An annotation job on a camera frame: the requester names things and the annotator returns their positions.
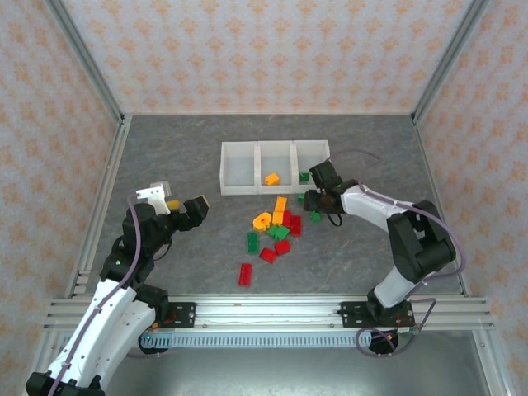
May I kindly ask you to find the grey slotted cable duct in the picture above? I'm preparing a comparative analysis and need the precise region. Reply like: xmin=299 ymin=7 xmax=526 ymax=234
xmin=138 ymin=332 xmax=399 ymax=350

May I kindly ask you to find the grey metal sheet panel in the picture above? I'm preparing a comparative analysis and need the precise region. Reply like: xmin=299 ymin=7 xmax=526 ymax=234
xmin=94 ymin=344 xmax=492 ymax=396

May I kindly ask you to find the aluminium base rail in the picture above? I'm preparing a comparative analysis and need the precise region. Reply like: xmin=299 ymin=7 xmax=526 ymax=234
xmin=43 ymin=295 xmax=496 ymax=332

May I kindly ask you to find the aluminium side rail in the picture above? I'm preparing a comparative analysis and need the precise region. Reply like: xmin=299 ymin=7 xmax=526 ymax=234
xmin=412 ymin=117 xmax=472 ymax=297
xmin=65 ymin=114 xmax=134 ymax=299

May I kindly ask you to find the aluminium corner post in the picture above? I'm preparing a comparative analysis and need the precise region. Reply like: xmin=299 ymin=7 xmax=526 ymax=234
xmin=44 ymin=0 xmax=126 ymax=124
xmin=412 ymin=0 xmax=494 ymax=124

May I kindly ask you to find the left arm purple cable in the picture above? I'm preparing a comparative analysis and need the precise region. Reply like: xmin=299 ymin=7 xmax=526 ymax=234
xmin=49 ymin=193 xmax=166 ymax=396

